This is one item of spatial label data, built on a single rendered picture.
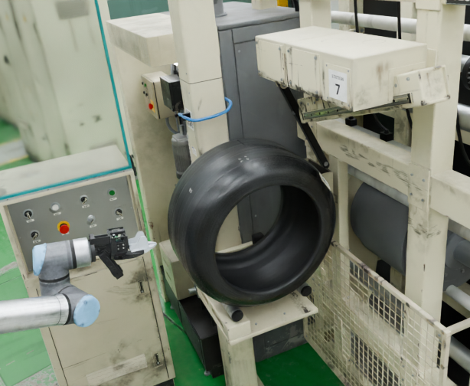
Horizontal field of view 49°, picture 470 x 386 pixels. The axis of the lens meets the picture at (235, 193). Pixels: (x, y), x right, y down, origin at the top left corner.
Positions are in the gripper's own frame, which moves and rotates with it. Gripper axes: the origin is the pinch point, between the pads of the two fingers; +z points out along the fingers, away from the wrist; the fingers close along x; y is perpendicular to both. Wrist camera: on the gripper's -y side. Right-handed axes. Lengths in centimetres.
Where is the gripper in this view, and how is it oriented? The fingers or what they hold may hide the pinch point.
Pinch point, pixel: (152, 246)
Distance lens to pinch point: 172.7
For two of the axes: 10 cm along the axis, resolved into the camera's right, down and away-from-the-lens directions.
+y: 0.2, -9.2, -3.9
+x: -3.8, -3.7, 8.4
